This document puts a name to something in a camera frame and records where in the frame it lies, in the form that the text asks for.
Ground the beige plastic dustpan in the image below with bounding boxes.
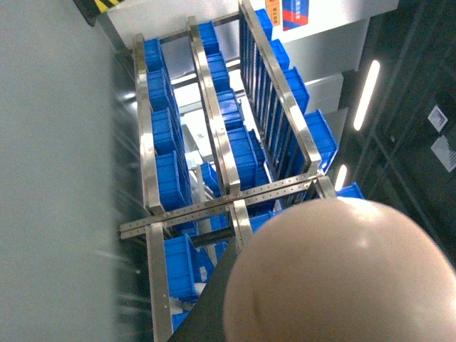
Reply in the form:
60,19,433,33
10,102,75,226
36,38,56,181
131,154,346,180
223,199,455,341

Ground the stainless steel shelf rack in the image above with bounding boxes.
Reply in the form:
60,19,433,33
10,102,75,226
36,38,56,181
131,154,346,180
120,1,323,341

